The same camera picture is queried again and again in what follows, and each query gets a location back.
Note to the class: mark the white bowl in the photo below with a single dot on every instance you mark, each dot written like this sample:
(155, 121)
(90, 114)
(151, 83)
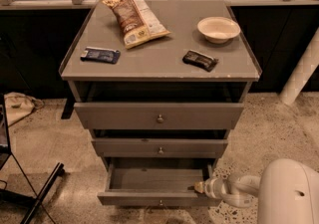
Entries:
(218, 30)

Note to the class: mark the beige cloth bag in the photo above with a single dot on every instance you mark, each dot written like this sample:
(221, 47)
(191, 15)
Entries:
(19, 106)

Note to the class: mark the grey drawer cabinet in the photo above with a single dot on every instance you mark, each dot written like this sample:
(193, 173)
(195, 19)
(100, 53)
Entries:
(154, 71)

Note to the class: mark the brown chip bag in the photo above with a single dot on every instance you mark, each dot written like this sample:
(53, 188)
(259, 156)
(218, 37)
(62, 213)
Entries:
(137, 21)

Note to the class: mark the grey top drawer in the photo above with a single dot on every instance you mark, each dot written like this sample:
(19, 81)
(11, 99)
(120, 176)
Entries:
(158, 115)

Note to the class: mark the white diagonal post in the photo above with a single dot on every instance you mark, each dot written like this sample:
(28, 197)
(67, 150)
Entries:
(303, 71)

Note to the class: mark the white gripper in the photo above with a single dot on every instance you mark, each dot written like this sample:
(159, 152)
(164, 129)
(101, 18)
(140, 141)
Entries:
(210, 187)

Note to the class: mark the black snack packet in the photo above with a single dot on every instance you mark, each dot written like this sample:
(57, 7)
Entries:
(200, 60)

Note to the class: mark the grey middle drawer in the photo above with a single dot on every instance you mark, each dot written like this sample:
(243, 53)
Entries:
(160, 147)

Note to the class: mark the grey bottom drawer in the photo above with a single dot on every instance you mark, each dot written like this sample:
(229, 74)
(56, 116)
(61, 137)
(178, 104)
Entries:
(165, 182)

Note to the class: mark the blue snack packet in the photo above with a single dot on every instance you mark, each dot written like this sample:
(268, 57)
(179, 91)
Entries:
(100, 55)

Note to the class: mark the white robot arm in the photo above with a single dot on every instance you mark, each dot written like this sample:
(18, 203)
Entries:
(287, 192)

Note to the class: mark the grey drawer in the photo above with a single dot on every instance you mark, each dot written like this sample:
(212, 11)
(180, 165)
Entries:
(158, 115)
(160, 147)
(165, 182)

